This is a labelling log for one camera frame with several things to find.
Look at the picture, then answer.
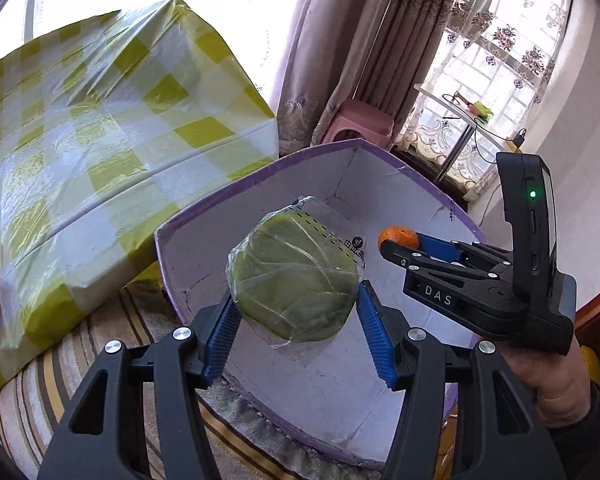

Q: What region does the pink curtain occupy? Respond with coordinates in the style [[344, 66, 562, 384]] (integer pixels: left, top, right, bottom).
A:
[[272, 0, 389, 156]]

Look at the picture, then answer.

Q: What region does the green fruit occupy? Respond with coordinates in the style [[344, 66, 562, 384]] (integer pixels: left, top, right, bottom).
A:
[[225, 196, 366, 349]]

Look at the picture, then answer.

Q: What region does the pink plastic stool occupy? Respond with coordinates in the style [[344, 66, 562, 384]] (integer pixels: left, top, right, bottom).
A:
[[322, 100, 394, 150]]

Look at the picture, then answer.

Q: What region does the striped plush cushion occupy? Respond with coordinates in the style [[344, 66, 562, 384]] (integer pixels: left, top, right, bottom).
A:
[[0, 284, 301, 480]]

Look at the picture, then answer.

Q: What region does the yellow white checkered tablecloth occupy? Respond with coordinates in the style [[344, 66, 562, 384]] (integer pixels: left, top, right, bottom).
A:
[[0, 0, 278, 389]]

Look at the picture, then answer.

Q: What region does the glass side table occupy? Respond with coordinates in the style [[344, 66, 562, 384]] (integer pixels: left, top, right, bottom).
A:
[[414, 84, 503, 184]]

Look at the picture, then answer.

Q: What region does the white lace curtain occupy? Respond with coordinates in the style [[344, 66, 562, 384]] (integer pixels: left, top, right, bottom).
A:
[[396, 0, 572, 200]]

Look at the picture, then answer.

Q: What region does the purple white cardboard box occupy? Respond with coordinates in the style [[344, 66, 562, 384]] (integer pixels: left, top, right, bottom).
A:
[[156, 140, 483, 469]]

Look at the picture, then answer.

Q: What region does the small orange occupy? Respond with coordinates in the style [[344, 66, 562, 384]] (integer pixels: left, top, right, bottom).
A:
[[377, 226, 420, 250]]

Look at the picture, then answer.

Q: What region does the person right hand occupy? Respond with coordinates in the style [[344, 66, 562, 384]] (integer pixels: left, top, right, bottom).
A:
[[500, 337, 591, 428]]

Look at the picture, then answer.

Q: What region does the black camera unit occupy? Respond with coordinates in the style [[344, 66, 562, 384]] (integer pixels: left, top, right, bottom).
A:
[[496, 152, 557, 302]]

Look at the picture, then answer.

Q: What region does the brown patterned curtain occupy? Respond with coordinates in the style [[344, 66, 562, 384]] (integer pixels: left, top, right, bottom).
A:
[[355, 0, 454, 133]]

